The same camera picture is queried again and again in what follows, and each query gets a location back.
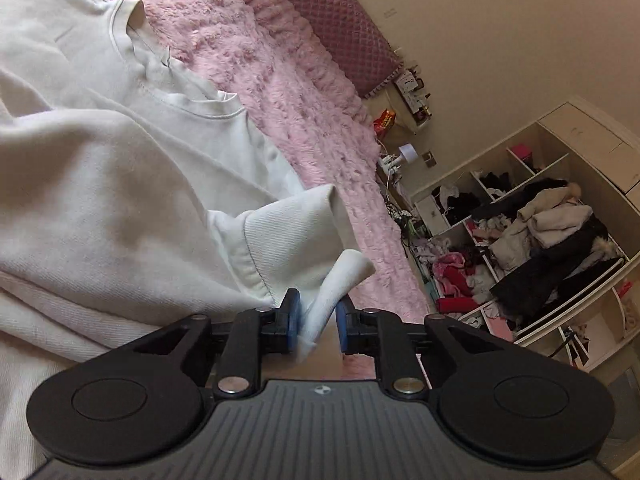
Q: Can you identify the white printed sweatshirt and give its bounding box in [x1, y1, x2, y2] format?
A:
[0, 0, 377, 476]

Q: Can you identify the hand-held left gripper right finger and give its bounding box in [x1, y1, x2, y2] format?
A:
[336, 297, 516, 401]

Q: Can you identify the wooden nightstand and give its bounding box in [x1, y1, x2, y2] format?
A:
[377, 157, 426, 241]

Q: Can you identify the pink fluffy blanket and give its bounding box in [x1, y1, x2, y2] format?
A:
[65, 0, 433, 381]

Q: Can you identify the wall shelf organizer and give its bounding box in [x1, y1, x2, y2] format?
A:
[392, 62, 433, 128]

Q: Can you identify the white table lamp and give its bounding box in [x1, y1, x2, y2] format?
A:
[382, 142, 418, 171]

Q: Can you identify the red snack bag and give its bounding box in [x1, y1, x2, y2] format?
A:
[372, 108, 398, 138]

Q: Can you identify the white open wardrobe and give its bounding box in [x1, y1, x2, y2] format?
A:
[410, 95, 640, 376]

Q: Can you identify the pile of pink red clothes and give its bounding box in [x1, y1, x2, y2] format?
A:
[417, 237, 501, 316]

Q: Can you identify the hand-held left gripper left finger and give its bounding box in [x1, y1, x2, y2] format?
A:
[125, 288, 303, 402]

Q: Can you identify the pink quilted headboard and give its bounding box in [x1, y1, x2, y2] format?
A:
[260, 0, 406, 101]

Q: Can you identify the beige coat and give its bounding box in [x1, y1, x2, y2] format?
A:
[517, 182, 593, 248]

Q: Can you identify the black coat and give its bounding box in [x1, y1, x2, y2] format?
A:
[490, 215, 626, 331]

